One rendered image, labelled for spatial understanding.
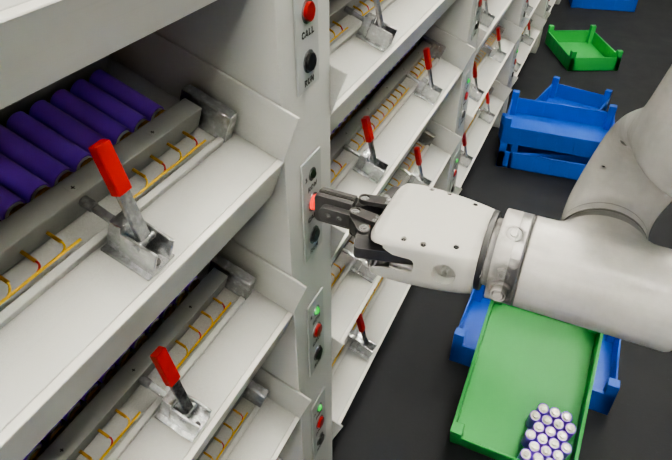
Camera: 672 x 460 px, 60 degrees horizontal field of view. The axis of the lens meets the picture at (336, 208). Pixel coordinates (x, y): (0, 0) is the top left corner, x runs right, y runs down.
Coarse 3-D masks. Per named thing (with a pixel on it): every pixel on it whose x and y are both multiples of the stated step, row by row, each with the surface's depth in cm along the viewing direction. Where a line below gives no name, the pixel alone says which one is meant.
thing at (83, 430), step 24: (216, 288) 59; (192, 312) 56; (168, 336) 54; (144, 360) 51; (120, 384) 49; (96, 408) 47; (72, 432) 46; (96, 432) 48; (48, 456) 44; (72, 456) 45
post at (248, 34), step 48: (240, 0) 44; (288, 0) 45; (192, 48) 49; (240, 48) 47; (288, 48) 47; (288, 96) 49; (288, 192) 54; (240, 240) 60; (288, 240) 57; (288, 336) 66; (288, 384) 71
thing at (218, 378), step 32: (224, 256) 62; (256, 256) 60; (224, 288) 62; (256, 288) 63; (288, 288) 60; (256, 320) 61; (288, 320) 62; (192, 352) 56; (224, 352) 57; (256, 352) 58; (160, 384) 53; (192, 384) 54; (224, 384) 55; (128, 416) 50; (224, 416) 56; (96, 448) 48; (128, 448) 48; (160, 448) 49; (192, 448) 50
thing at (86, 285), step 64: (128, 64) 52; (192, 64) 49; (0, 128) 41; (64, 128) 43; (128, 128) 45; (192, 128) 49; (256, 128) 50; (0, 192) 37; (64, 192) 38; (128, 192) 37; (192, 192) 45; (256, 192) 48; (0, 256) 34; (64, 256) 38; (128, 256) 39; (192, 256) 42; (0, 320) 33; (64, 320) 35; (128, 320) 37; (0, 384) 32; (64, 384) 33; (0, 448) 30
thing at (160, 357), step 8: (160, 352) 47; (152, 360) 47; (160, 360) 47; (168, 360) 47; (160, 368) 47; (168, 368) 47; (176, 368) 48; (168, 376) 47; (176, 376) 48; (168, 384) 48; (176, 384) 49; (176, 392) 49; (184, 392) 49; (184, 400) 49; (176, 408) 50; (184, 408) 49
